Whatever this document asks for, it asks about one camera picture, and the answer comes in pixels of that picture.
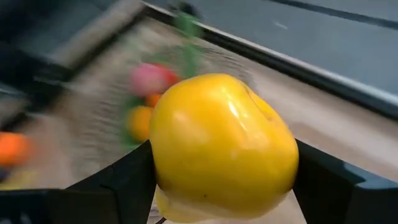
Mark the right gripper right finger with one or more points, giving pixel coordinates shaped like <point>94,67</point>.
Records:
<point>342,199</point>

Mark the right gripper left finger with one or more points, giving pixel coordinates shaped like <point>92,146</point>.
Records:
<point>109,199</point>

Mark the small tangerines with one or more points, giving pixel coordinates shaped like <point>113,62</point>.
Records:
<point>139,123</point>

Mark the yellow banana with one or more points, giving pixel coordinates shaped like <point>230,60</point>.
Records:
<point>15,184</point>

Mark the round orange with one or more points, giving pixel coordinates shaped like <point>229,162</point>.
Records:
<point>12,148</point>

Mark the pink peach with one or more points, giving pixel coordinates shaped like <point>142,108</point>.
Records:
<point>147,79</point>

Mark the red chili pepper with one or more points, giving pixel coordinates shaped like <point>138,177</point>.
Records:
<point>172,77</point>

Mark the green long beans bundle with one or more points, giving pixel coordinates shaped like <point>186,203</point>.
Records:
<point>188,59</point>

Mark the black aluminium table frame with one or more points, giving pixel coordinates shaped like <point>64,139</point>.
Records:
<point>295,68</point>

